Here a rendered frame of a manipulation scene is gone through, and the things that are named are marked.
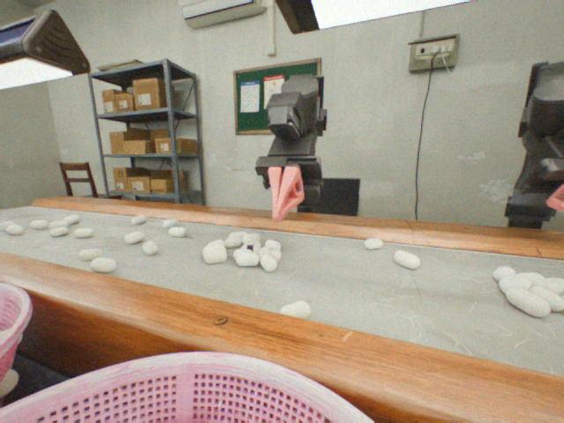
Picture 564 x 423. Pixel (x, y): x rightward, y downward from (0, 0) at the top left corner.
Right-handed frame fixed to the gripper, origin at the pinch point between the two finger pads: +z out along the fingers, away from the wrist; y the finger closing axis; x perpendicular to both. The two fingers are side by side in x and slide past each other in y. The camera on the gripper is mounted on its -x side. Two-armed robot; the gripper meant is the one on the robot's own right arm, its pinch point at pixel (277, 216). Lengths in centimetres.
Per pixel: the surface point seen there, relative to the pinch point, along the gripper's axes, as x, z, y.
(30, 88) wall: 41, -216, -435
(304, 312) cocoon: -2.1, 12.5, 6.5
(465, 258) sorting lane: 14.6, -4.8, 28.0
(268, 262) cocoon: 3.3, 5.7, -0.6
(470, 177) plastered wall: 138, -153, 99
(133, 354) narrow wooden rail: -5.5, 19.5, -6.5
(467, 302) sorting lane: 5.1, 6.2, 23.0
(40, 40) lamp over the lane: -22.5, -11.2, -33.2
